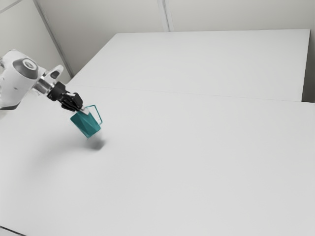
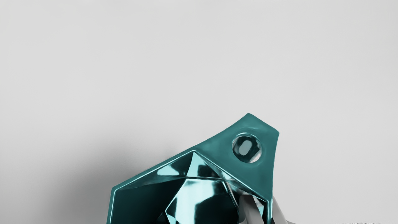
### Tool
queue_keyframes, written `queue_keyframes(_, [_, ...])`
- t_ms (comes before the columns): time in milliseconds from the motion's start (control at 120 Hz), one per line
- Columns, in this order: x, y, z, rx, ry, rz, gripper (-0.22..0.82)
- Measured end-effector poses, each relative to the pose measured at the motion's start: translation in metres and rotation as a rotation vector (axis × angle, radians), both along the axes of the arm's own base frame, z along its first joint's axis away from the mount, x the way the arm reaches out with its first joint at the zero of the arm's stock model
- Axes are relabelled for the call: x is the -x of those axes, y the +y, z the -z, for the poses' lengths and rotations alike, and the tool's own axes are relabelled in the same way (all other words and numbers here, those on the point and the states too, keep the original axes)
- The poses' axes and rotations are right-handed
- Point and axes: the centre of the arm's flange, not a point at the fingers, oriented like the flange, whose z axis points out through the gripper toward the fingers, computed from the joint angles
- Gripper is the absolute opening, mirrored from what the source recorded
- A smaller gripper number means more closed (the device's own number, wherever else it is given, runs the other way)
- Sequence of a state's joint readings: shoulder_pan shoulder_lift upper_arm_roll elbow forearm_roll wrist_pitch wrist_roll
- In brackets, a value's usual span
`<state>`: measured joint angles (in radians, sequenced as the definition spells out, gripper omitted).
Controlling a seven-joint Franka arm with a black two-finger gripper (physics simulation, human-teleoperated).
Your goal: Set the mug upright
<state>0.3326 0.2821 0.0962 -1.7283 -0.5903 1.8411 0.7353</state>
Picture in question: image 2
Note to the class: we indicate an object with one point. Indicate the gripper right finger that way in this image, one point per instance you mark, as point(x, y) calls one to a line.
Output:
point(278, 216)

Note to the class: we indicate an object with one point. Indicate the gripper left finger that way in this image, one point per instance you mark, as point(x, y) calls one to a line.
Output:
point(248, 213)

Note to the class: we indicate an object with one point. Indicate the teal faceted mug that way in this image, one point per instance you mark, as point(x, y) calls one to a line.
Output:
point(214, 152)

